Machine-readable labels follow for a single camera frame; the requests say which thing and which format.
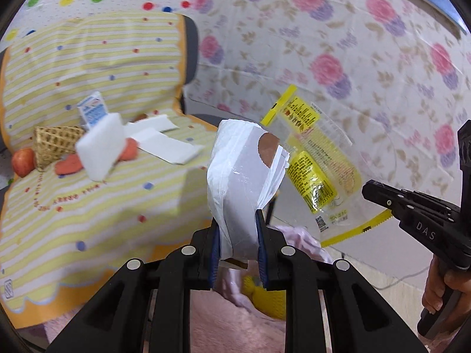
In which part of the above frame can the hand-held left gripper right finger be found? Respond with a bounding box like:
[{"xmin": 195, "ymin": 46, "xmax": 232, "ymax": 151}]
[{"xmin": 255, "ymin": 209, "xmax": 420, "ymax": 353}]

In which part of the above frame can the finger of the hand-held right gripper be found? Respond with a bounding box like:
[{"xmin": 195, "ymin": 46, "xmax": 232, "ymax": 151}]
[{"xmin": 361, "ymin": 179, "xmax": 457, "ymax": 223}]

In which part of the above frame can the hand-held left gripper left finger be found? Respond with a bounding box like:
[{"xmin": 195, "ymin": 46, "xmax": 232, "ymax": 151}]
[{"xmin": 48, "ymin": 222, "xmax": 222, "ymax": 353}]

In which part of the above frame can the white plastic bag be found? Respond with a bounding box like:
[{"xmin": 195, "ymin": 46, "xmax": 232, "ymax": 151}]
[{"xmin": 207, "ymin": 119, "xmax": 291, "ymax": 262}]

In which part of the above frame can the clear yellow snack wrapper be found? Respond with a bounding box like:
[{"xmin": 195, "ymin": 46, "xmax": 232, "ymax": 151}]
[{"xmin": 261, "ymin": 84, "xmax": 392, "ymax": 248}]

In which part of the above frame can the person's right hand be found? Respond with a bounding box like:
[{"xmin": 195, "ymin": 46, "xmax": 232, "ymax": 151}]
[{"xmin": 421, "ymin": 255, "xmax": 471, "ymax": 339}]

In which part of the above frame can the yellow bin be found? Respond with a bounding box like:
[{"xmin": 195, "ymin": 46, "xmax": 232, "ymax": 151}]
[{"xmin": 241, "ymin": 275, "xmax": 288, "ymax": 320}]

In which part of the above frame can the pink fluffy carpet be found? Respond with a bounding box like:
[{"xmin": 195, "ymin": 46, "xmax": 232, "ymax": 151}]
[{"xmin": 43, "ymin": 289, "xmax": 288, "ymax": 353}]

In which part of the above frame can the white folded paper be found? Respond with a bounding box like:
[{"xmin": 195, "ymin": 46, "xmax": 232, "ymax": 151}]
[{"xmin": 124, "ymin": 114, "xmax": 205, "ymax": 165}]

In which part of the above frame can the orange toy carrot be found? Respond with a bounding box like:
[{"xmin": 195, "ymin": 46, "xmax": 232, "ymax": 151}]
[
  {"xmin": 118, "ymin": 137, "xmax": 140, "ymax": 162},
  {"xmin": 55, "ymin": 154, "xmax": 84, "ymax": 175}
]

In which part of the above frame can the yellow striped dotted cloth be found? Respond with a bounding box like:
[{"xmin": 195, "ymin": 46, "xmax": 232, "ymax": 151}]
[{"xmin": 0, "ymin": 13, "xmax": 221, "ymax": 329}]

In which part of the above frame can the pink floral sheet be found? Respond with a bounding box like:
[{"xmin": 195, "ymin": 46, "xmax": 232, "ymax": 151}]
[{"xmin": 182, "ymin": 0, "xmax": 471, "ymax": 278}]

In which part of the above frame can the white foam block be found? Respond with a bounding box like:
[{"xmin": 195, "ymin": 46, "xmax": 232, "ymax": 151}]
[{"xmin": 75, "ymin": 112, "xmax": 128, "ymax": 181}]

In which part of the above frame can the small blue white carton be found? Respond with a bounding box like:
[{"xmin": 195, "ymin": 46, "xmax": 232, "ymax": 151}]
[{"xmin": 77, "ymin": 91, "xmax": 108, "ymax": 130}]

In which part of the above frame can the woven tan basket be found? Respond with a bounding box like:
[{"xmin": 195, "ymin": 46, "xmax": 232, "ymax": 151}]
[{"xmin": 34, "ymin": 125, "xmax": 87, "ymax": 172}]

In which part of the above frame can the red apple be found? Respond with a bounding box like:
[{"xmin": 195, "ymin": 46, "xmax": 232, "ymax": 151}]
[{"xmin": 11, "ymin": 148, "xmax": 36, "ymax": 177}]

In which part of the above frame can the white cable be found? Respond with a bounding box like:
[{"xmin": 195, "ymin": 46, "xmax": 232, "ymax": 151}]
[{"xmin": 373, "ymin": 268, "xmax": 432, "ymax": 290}]

